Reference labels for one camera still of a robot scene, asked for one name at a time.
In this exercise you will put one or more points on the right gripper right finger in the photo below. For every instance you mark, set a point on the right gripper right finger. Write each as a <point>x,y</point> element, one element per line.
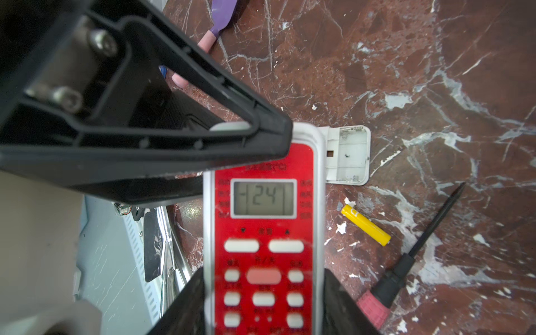
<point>341,314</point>

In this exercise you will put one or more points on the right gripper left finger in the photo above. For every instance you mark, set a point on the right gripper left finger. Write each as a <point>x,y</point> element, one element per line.
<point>186,315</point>

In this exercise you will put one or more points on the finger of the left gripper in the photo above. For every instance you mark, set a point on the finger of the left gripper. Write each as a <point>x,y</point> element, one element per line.
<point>110,99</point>

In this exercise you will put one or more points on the pink handled screwdriver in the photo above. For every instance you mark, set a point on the pink handled screwdriver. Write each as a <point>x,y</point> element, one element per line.
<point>377,302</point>

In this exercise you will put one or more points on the yellow battery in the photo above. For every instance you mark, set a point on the yellow battery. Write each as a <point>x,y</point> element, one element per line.
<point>370,228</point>

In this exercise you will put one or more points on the red white remote control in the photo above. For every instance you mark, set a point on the red white remote control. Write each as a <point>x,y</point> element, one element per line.
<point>264,228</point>

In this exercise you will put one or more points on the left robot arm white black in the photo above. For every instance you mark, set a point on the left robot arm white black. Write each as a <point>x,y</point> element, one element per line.
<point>40,227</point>

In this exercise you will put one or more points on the metal garden trowel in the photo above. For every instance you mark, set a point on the metal garden trowel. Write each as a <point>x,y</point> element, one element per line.
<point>163,256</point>

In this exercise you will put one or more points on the purple pink spatula left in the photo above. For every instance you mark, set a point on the purple pink spatula left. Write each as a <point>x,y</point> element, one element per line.
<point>221,13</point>

